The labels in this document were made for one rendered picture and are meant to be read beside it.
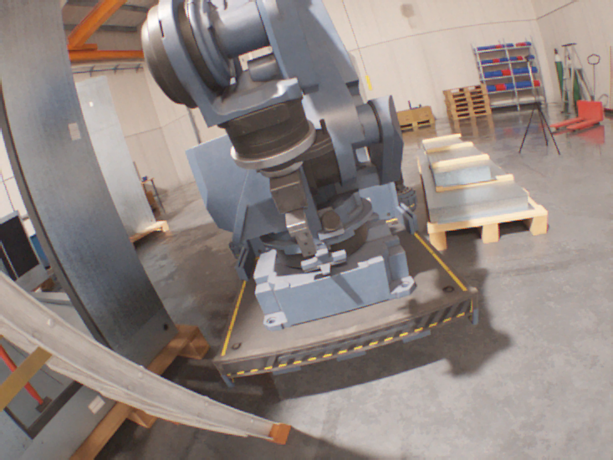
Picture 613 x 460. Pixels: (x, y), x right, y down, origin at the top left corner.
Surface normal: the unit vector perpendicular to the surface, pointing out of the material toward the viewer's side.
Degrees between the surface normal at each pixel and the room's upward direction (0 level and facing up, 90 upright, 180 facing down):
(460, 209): 90
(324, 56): 49
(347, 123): 79
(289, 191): 112
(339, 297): 90
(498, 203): 90
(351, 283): 90
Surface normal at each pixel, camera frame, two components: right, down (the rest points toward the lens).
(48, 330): 0.92, -0.20
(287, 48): 0.12, 0.66
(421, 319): 0.02, 0.35
